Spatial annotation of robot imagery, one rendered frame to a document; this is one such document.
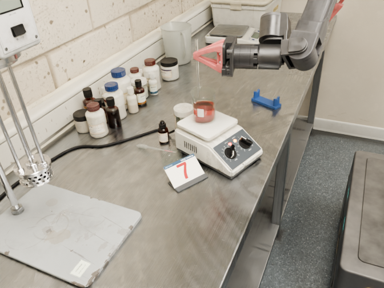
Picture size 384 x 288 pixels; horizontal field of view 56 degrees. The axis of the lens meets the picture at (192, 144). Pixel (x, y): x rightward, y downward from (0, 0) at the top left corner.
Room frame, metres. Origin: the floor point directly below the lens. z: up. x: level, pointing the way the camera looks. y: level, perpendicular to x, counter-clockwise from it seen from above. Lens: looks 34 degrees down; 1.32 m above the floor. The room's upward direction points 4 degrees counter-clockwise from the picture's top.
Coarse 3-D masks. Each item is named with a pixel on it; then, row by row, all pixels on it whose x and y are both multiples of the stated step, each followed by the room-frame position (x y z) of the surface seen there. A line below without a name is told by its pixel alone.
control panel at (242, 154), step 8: (232, 136) 0.77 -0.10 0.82; (240, 136) 0.77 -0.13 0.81; (248, 136) 0.78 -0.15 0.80; (224, 144) 0.74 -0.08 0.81; (232, 144) 0.74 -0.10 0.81; (256, 144) 0.76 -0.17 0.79; (216, 152) 0.71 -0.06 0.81; (224, 152) 0.71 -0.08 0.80; (240, 152) 0.73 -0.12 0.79; (248, 152) 0.73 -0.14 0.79; (256, 152) 0.74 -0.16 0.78; (224, 160) 0.69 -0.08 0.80; (232, 160) 0.70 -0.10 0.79; (240, 160) 0.70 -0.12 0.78; (232, 168) 0.68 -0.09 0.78
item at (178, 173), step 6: (186, 162) 0.71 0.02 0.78; (192, 162) 0.72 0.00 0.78; (174, 168) 0.69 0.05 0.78; (180, 168) 0.70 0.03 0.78; (186, 168) 0.70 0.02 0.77; (192, 168) 0.70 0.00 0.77; (198, 168) 0.71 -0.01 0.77; (174, 174) 0.68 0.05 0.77; (180, 174) 0.68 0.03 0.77; (186, 174) 0.69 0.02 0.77; (192, 174) 0.69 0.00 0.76; (174, 180) 0.67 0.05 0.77; (180, 180) 0.67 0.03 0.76
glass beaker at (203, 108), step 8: (200, 88) 0.85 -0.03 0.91; (208, 88) 0.85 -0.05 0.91; (192, 96) 0.81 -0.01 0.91; (200, 96) 0.85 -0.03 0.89; (208, 96) 0.85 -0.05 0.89; (192, 104) 0.82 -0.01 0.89; (200, 104) 0.79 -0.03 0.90; (208, 104) 0.79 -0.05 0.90; (200, 112) 0.79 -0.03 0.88; (208, 112) 0.79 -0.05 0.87; (200, 120) 0.79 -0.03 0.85; (208, 120) 0.79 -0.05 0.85
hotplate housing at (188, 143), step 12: (180, 132) 0.80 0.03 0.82; (228, 132) 0.78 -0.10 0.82; (180, 144) 0.80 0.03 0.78; (192, 144) 0.76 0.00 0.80; (204, 144) 0.74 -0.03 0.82; (216, 144) 0.73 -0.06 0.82; (204, 156) 0.73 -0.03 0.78; (216, 156) 0.70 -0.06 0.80; (252, 156) 0.73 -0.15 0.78; (216, 168) 0.70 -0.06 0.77; (228, 168) 0.68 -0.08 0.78; (240, 168) 0.69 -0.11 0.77
